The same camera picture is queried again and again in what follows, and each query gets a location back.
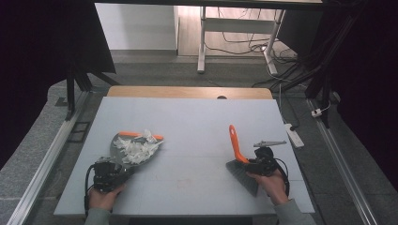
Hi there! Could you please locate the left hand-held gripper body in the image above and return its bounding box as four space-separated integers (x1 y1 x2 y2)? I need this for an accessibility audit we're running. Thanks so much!
92 156 129 193

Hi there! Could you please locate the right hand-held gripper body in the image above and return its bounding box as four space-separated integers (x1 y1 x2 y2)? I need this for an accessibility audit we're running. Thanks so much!
247 140 287 176

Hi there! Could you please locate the pile of white paper scraps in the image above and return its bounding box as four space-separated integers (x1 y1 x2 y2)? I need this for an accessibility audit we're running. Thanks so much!
113 128 164 165

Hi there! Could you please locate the grey dustpan with orange edge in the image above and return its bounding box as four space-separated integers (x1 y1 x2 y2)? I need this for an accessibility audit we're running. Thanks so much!
109 130 164 167

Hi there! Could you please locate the grey brush with orange handle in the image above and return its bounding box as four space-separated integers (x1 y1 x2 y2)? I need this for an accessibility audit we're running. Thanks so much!
225 124 260 198

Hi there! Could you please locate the person's left hand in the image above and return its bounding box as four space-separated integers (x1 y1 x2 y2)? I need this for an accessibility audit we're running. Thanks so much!
88 183 127 211

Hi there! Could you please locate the person's right hand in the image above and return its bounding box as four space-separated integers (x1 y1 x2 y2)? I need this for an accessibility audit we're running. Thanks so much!
246 169 289 206

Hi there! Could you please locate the white power strip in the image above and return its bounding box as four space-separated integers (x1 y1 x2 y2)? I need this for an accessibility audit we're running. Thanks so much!
283 123 305 148

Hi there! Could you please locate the pale blue foam board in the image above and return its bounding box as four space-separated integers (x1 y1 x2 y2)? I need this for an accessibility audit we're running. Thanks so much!
54 96 315 218

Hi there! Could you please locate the black metal stand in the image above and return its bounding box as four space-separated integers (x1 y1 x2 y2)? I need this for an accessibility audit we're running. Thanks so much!
303 12 360 129
64 60 121 122

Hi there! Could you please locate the wooden table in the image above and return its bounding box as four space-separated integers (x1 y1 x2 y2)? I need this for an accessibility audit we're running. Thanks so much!
107 85 274 100

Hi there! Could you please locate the dark curtain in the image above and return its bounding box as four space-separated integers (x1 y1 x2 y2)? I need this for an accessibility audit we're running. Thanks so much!
322 0 398 191
0 0 116 170

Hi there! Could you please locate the white cabinet panel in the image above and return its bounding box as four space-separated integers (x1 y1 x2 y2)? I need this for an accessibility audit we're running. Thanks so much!
94 3 180 52

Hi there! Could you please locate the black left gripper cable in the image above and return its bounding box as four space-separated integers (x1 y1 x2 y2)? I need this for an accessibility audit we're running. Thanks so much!
83 163 97 218

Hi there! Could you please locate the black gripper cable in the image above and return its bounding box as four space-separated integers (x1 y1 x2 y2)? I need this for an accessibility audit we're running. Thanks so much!
273 157 291 199
83 163 97 218

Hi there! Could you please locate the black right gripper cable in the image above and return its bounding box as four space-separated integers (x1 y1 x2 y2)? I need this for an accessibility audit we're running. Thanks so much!
273 157 291 199

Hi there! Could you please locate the aluminium rail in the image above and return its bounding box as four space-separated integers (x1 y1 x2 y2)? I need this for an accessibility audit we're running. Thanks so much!
307 98 379 225
8 90 90 225

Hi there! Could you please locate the black floor cable bundle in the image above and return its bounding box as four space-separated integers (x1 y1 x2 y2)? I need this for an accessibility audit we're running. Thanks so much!
252 54 317 93

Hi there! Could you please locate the white desk frame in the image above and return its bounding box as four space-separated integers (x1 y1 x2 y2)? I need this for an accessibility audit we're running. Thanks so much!
196 6 286 76

